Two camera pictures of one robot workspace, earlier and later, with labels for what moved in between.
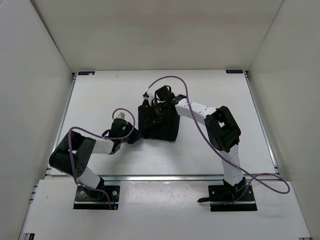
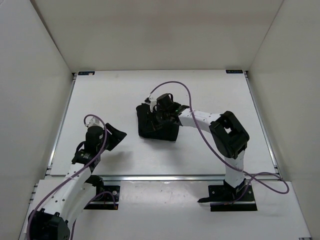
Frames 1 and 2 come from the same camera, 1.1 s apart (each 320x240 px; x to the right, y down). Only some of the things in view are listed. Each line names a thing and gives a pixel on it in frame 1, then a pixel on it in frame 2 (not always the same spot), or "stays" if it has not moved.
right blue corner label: x=234 y=71 stays
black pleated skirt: x=159 y=121 stays
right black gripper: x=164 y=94 to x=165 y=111
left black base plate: x=87 y=199 stays
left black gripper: x=135 y=136 to x=117 y=136
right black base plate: x=226 y=198 stays
